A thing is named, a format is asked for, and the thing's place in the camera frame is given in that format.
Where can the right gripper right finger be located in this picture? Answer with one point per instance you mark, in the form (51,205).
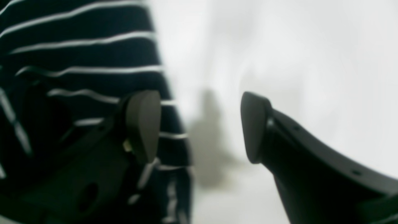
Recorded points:
(316,184)

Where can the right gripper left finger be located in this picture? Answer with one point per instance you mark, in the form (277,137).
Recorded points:
(76,178)

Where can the black white striped T-shirt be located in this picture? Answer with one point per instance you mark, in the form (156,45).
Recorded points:
(72,62)

